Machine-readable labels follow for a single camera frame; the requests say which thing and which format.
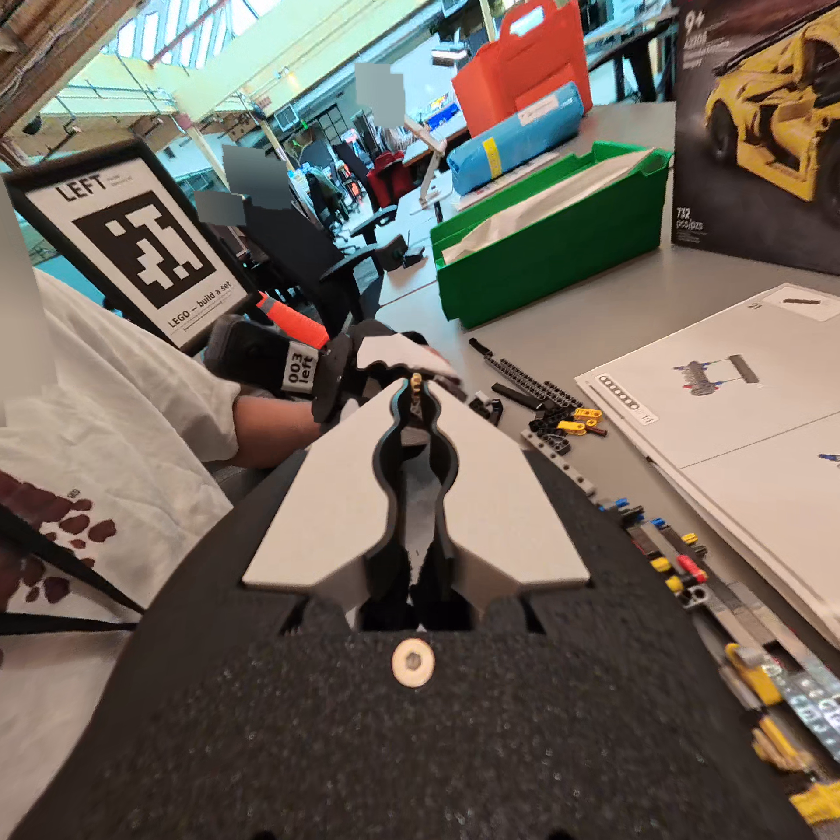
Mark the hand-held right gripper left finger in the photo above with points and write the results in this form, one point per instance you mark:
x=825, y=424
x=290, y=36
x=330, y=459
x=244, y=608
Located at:
x=315, y=518

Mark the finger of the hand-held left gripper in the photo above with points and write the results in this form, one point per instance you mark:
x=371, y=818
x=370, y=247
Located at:
x=485, y=405
x=407, y=351

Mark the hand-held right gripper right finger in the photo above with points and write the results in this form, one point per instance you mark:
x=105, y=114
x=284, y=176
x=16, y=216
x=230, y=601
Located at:
x=518, y=518

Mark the person's left forearm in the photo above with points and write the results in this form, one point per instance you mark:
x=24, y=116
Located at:
x=275, y=430

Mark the lego chassis assembly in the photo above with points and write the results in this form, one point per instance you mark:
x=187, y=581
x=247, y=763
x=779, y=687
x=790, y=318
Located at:
x=689, y=577

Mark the lego instruction booklet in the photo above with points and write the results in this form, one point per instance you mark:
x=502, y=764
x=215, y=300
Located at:
x=735, y=426

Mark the yellow car lego set box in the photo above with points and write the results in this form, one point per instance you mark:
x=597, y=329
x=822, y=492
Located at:
x=754, y=131

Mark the orange traffic cone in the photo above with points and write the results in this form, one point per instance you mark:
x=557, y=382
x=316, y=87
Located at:
x=295, y=321

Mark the small black device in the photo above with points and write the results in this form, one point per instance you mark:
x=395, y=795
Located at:
x=413, y=259
x=392, y=253

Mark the black office chair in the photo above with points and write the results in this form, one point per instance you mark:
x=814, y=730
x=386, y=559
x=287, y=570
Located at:
x=302, y=256

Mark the person's white printed shirt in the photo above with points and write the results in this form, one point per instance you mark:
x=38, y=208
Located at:
x=118, y=426

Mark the green plastic bin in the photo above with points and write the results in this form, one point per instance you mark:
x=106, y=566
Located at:
x=558, y=262

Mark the framed black white marker sign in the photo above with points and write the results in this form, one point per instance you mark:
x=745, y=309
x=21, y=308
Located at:
x=131, y=243

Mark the white label sheet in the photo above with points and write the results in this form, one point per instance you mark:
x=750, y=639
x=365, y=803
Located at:
x=472, y=197

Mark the red office chair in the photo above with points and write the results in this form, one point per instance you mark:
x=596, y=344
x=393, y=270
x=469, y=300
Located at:
x=387, y=174

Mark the white desk lamp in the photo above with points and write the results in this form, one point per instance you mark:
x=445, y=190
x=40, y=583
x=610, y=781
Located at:
x=426, y=157

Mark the white paper bag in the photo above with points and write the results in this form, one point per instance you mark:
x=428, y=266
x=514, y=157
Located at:
x=544, y=210

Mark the blue wrapped roll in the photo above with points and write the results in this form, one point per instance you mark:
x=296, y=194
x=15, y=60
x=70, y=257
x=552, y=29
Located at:
x=518, y=138

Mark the orange-red bag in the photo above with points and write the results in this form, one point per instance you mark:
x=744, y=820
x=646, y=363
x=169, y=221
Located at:
x=518, y=65

